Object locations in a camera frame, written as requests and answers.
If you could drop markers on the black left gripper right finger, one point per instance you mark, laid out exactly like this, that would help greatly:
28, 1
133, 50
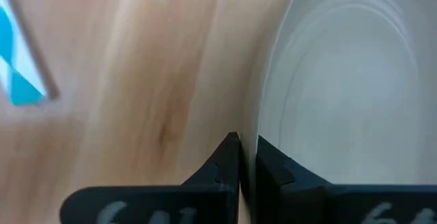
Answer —
307, 203

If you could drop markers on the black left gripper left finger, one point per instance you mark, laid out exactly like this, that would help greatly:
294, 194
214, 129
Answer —
191, 203

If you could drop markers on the grey-white round plate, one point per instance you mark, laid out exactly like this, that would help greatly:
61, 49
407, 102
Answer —
348, 91

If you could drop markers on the blue and white patterned napkin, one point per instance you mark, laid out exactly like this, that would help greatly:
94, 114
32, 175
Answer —
15, 70

